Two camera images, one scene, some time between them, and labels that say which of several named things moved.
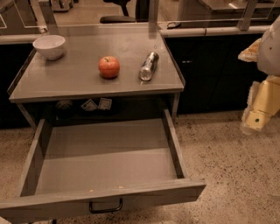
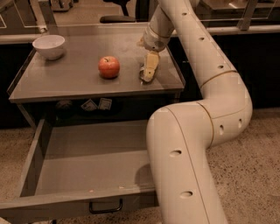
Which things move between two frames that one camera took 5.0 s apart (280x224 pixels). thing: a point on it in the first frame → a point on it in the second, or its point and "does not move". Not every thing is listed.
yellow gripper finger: [263, 103] → [155, 44]
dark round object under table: [64, 104] does not move
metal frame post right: [244, 23] does not move
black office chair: [115, 19] does not move
